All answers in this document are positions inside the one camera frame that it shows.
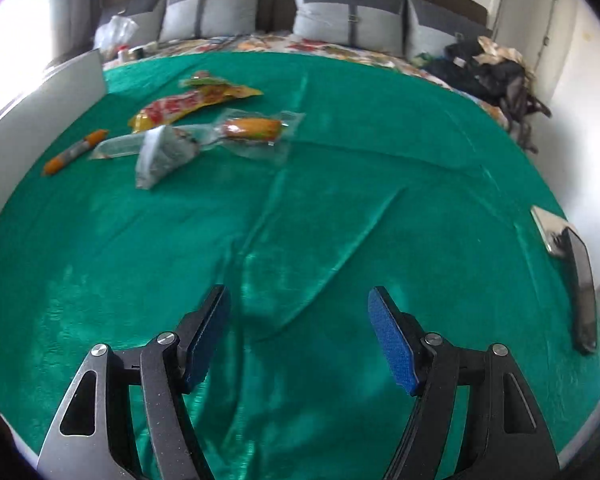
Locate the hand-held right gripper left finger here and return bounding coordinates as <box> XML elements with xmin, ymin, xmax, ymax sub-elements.
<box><xmin>36</xmin><ymin>284</ymin><xmax>231</xmax><ymax>480</ymax></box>

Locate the dark brown bag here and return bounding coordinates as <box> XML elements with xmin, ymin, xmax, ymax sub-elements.
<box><xmin>497</xmin><ymin>62</ymin><xmax>553</xmax><ymax>153</ymax></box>

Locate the white cardboard box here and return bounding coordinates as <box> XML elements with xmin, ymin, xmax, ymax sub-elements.
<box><xmin>0</xmin><ymin>49</ymin><xmax>108</xmax><ymax>246</ymax></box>

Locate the grey two-tone pillow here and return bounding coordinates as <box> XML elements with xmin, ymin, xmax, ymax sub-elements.
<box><xmin>291</xmin><ymin>0</ymin><xmax>407</xmax><ymax>56</ymax></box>
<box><xmin>95</xmin><ymin>0</ymin><xmax>168</xmax><ymax>48</ymax></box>
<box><xmin>158</xmin><ymin>0</ymin><xmax>268</xmax><ymax>43</ymax></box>
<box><xmin>405</xmin><ymin>0</ymin><xmax>496</xmax><ymax>58</ymax></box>

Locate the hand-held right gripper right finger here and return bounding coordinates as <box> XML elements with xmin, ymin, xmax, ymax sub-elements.
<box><xmin>367</xmin><ymin>286</ymin><xmax>561</xmax><ymax>480</ymax></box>

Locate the green blanket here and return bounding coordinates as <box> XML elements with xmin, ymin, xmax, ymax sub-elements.
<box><xmin>0</xmin><ymin>50</ymin><xmax>600</xmax><ymax>480</ymax></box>

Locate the long red yellow packet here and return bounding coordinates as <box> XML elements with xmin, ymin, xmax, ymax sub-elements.
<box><xmin>128</xmin><ymin>85</ymin><xmax>265</xmax><ymax>134</ymax></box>

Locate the long clear snack packet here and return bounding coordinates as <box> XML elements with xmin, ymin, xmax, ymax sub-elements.
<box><xmin>89</xmin><ymin>122</ymin><xmax>221</xmax><ymax>161</ymax></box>

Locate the sausage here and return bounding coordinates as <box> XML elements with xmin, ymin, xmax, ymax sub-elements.
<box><xmin>215</xmin><ymin>109</ymin><xmax>306</xmax><ymax>163</ymax></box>

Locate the black smartphone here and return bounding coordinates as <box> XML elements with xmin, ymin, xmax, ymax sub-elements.
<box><xmin>562</xmin><ymin>226</ymin><xmax>598</xmax><ymax>356</ymax></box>

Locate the white door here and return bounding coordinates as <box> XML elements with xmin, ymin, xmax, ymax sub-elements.
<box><xmin>492</xmin><ymin>0</ymin><xmax>581</xmax><ymax>106</ymax></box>

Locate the green-edged snack packet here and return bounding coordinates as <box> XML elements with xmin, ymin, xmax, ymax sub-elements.
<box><xmin>178</xmin><ymin>71</ymin><xmax>228</xmax><ymax>90</ymax></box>

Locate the black clothes pile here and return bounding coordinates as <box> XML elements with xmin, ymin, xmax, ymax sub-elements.
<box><xmin>420</xmin><ymin>42</ymin><xmax>511</xmax><ymax>106</ymax></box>

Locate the grey curtain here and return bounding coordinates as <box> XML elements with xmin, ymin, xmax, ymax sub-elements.
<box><xmin>45</xmin><ymin>0</ymin><xmax>103</xmax><ymax>61</ymax></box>

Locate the white triangular snack packet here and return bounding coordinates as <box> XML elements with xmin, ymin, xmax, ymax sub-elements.
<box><xmin>135</xmin><ymin>126</ymin><xmax>201</xmax><ymax>191</ymax></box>

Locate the large window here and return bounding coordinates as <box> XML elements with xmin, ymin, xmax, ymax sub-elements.
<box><xmin>0</xmin><ymin>0</ymin><xmax>51</xmax><ymax>126</ymax></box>

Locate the beige patterned cloth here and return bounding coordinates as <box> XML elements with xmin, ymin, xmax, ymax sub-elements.
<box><xmin>477</xmin><ymin>35</ymin><xmax>533</xmax><ymax>71</ymax></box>

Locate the clear plastic bag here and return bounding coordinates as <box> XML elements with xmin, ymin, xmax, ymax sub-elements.
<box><xmin>94</xmin><ymin>15</ymin><xmax>140</xmax><ymax>58</ymax></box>

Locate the orange sausage stick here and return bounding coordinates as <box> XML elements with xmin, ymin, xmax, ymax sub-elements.
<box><xmin>41</xmin><ymin>129</ymin><xmax>110</xmax><ymax>177</ymax></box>

